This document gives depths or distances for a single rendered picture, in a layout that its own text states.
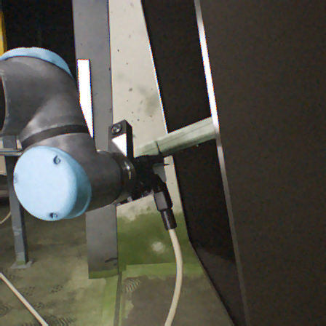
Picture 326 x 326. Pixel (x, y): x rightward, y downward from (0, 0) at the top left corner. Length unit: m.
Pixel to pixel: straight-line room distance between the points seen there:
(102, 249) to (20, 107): 1.47
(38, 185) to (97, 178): 0.07
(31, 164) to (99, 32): 1.31
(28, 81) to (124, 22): 1.28
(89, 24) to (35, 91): 1.28
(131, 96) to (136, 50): 0.24
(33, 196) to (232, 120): 0.32
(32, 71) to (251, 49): 0.32
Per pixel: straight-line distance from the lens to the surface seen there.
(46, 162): 0.34
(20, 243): 2.09
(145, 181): 0.53
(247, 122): 0.49
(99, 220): 1.69
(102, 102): 1.56
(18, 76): 0.37
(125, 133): 0.54
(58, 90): 0.38
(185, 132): 0.61
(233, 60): 0.48
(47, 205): 0.35
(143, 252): 1.77
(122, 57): 1.58
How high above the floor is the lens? 1.00
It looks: 11 degrees down
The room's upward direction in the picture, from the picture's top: straight up
